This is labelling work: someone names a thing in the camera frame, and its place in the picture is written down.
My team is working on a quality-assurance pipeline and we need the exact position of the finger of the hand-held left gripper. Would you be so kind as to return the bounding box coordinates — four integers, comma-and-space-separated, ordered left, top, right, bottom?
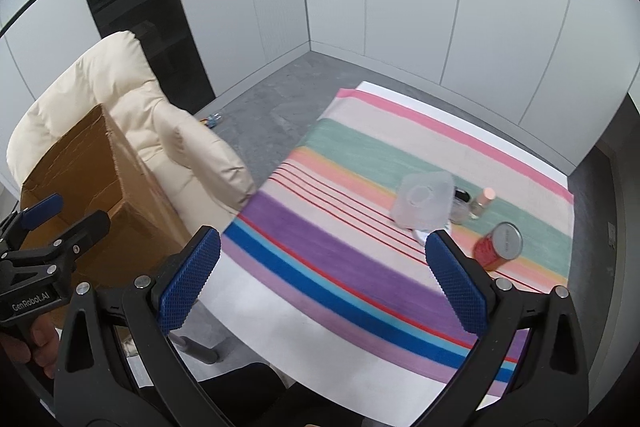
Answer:
0, 193, 65, 253
0, 210, 112, 279

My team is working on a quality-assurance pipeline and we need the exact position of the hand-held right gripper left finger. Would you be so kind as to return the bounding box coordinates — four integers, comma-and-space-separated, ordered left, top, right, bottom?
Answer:
54, 225, 236, 427

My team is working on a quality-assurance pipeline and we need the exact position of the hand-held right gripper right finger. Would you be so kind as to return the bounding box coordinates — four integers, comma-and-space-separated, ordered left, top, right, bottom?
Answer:
410, 229, 591, 427

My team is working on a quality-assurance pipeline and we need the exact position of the red can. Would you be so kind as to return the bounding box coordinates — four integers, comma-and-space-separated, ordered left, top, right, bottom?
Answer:
474, 222, 523, 270

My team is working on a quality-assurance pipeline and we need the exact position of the brown cardboard box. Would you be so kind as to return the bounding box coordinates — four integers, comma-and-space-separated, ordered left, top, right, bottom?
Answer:
20, 103, 201, 333

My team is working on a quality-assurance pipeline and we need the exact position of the small glass jar black lid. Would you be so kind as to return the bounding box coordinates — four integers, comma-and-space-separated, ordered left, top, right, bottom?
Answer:
450, 188, 473, 225

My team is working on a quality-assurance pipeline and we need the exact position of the cosmetic bottle rose gold cap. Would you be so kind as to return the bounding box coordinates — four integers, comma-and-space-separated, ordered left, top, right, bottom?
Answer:
469, 188, 497, 220

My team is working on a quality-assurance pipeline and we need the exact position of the clear plastic container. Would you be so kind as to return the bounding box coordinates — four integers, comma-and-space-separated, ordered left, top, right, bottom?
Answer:
391, 172, 456, 232

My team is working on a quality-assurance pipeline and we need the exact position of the person's left hand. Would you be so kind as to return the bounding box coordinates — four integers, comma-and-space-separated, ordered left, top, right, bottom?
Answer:
0, 323, 63, 381

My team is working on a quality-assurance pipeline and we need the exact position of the striped colourful cloth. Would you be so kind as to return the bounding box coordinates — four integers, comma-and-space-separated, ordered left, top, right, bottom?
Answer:
220, 88, 575, 400

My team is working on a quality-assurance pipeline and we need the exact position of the cream padded armchair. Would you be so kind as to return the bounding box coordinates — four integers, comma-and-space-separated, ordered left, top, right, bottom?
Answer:
6, 31, 258, 365

